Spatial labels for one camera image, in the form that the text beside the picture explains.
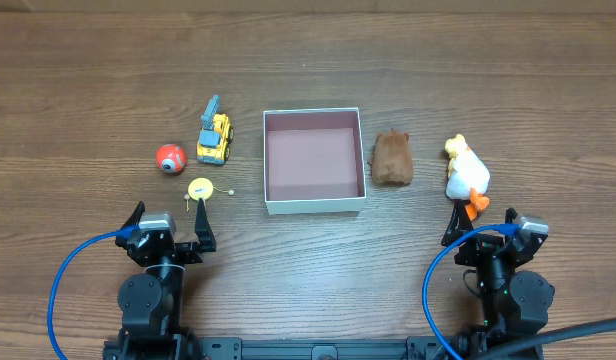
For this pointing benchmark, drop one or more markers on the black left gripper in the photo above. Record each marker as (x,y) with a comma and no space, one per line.
(173,250)

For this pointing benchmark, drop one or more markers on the red ball with eye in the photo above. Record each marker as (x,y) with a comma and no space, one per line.
(171,158)

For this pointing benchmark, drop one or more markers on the yellow wooden rattle drum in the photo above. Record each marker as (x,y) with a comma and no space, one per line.
(201,190)

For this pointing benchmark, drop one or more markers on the yellow toy construction truck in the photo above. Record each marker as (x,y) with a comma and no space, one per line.
(215,136)

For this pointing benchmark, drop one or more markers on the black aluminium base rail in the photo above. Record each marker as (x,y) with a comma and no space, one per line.
(234,348)

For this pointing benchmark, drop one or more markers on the brown plush toy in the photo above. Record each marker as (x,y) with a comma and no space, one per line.
(391,160)

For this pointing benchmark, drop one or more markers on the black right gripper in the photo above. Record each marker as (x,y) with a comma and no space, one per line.
(493,251)

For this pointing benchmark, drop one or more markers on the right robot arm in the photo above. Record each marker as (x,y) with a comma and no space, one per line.
(515,303)

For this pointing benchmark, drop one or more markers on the white and yellow duck plush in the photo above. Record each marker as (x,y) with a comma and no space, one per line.
(467,177)

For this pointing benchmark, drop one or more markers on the white box with pink interior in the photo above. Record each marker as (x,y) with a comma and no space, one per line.
(313,161)

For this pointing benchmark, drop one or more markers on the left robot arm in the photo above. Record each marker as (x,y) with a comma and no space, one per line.
(151,301)

